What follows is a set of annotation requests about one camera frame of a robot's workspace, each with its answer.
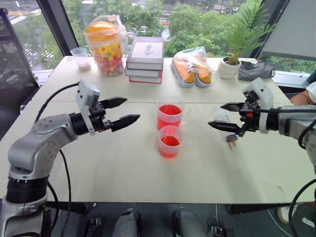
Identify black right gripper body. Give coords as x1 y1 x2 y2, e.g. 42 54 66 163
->
237 97 262 138

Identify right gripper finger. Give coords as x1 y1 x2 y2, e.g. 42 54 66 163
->
207 120 241 135
220 102 241 112

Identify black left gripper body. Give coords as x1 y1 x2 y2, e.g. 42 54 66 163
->
88 100 112 133

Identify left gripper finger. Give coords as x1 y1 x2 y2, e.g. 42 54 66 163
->
110 114 141 132
99 97 128 110

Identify clear plastic syringe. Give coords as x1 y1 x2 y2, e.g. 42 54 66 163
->
211 109 238 151

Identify large cup red liquid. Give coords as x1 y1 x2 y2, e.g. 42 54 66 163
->
157 96 192 132

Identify small cup red liquid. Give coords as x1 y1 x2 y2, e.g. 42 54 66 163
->
158 124 185 159

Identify clear measuring cup white contents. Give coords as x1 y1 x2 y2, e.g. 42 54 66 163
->
70 47 92 72

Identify red-spined book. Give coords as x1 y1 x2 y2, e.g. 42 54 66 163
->
128 74 163 85

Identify green plant in white pot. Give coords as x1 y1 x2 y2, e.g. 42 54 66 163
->
216 0 277 80

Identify white-edged book dark cover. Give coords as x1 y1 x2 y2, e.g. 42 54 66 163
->
124 66 164 79

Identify orange canvas shoe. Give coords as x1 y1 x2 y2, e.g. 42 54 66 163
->
192 53 212 88
171 54 197 88

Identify grey folded cloth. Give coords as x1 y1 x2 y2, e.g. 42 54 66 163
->
237 60 276 81

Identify candy jar with orange lid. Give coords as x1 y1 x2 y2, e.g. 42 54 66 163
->
85 21 125 77

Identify seated bystander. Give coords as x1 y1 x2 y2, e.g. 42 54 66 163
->
289 70 316 106

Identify grey hardcover book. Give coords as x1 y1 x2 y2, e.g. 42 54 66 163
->
126 37 165 71

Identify bagged orange shoes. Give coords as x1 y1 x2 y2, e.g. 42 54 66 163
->
170 46 213 89

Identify black mesh chair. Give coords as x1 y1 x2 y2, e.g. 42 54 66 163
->
0 8 40 113

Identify dark rounded shape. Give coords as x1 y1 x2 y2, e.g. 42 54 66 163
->
112 208 142 237
171 208 208 237

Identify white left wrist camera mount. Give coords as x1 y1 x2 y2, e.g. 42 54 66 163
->
75 79 101 136

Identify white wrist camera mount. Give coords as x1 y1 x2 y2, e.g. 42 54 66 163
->
242 77 275 134
75 79 101 136

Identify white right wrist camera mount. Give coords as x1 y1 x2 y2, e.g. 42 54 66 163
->
242 77 275 134

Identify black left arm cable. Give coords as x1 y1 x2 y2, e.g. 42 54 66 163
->
34 82 80 123

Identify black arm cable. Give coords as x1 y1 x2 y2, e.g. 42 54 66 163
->
34 82 80 123
258 107 316 150

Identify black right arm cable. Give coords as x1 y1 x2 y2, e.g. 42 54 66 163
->
258 107 316 150

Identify black lower body cable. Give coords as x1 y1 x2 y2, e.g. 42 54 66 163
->
45 149 73 237
288 178 316 237

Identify black table frame bar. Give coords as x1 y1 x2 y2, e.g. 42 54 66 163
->
45 201 301 215

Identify dark window frame post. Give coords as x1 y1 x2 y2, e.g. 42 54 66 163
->
37 0 80 57

